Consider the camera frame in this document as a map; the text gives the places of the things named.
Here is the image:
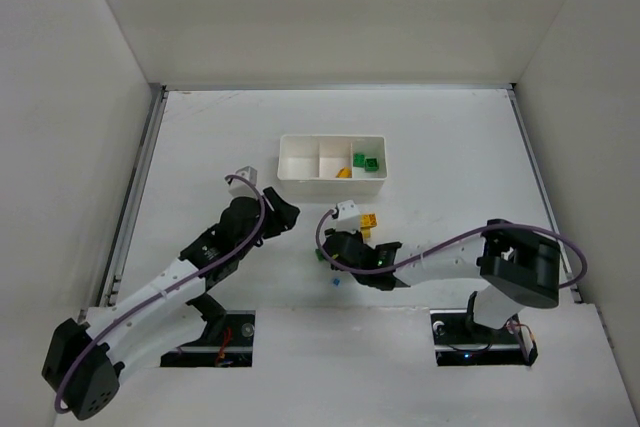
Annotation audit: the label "white divided container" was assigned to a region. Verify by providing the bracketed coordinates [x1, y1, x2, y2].
[277, 134, 388, 198]

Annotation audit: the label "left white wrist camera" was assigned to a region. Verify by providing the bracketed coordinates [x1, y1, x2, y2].
[227, 166, 258, 198]

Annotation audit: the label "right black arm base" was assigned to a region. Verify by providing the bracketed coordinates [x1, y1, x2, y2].
[430, 291, 538, 367]

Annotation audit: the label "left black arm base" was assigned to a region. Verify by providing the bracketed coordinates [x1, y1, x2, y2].
[160, 294, 256, 368]

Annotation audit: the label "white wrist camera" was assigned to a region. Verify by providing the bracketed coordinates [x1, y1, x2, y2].
[333, 200, 361, 233]
[227, 166, 258, 198]

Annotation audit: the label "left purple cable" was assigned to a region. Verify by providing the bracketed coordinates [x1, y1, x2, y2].
[53, 174, 269, 415]

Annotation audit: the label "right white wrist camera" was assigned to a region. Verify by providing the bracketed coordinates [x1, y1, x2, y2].
[333, 200, 361, 233]

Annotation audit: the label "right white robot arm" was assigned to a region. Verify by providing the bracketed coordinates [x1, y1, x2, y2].
[316, 219, 561, 330]

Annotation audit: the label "purple cable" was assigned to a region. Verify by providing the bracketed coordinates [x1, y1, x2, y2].
[53, 174, 269, 415]
[315, 206, 589, 291]

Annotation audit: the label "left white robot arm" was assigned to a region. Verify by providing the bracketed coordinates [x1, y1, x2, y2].
[42, 187, 300, 421]

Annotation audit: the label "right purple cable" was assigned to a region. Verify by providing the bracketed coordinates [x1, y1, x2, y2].
[315, 206, 589, 291]

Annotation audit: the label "yellow arched lego brick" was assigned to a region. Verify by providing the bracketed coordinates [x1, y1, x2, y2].
[360, 213, 377, 240]

